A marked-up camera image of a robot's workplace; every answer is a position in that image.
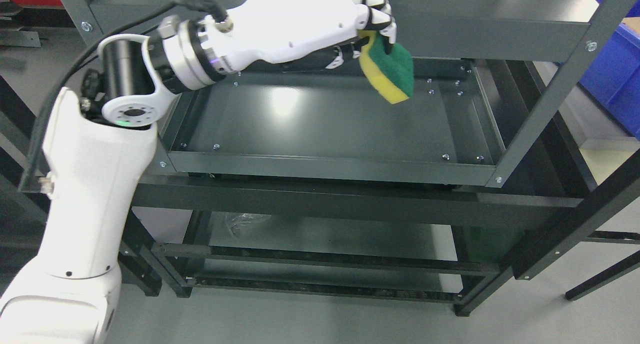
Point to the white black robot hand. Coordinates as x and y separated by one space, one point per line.
280 31

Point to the green yellow sponge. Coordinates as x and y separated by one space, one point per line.
389 68

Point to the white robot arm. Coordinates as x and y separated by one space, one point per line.
68 293

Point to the dark metal shelf rack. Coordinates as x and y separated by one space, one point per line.
309 183

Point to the blue plastic bin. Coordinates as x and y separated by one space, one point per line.
613 78

